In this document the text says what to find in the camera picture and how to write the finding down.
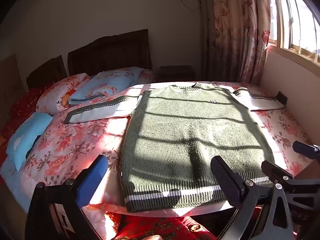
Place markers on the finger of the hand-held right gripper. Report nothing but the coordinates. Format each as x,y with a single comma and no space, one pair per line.
306,150
275,171

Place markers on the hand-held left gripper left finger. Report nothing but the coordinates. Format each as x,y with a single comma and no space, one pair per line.
93,180

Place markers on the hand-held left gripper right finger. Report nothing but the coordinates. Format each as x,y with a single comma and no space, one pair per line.
225,180

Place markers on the green knit sweater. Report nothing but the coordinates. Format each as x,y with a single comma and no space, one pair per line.
187,130

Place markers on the pink floral bed quilt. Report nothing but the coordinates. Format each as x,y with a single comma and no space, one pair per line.
82,140

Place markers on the small light blue cushion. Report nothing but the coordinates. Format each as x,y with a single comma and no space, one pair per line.
25,137

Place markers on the person's red floral clothing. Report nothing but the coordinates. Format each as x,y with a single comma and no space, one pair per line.
160,227

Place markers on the floral cartoon pillow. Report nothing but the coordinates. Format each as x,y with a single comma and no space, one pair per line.
53,97

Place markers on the blue cartoon pillow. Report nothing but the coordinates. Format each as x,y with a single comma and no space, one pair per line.
105,85

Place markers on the red patterned blanket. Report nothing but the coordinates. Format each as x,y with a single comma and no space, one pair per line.
22,102

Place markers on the dark wooden nightstand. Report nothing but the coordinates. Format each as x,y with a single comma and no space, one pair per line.
176,73

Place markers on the small dark wooden headboard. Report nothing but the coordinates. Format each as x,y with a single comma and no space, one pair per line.
47,71

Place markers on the large dark wooden headboard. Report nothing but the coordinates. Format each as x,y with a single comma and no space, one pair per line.
110,55

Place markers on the cardboard box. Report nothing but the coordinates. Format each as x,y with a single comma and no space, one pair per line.
10,85

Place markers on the barred window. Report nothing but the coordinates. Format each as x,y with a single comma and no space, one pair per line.
295,22

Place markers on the floral curtain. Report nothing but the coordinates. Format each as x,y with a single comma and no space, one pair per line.
235,35

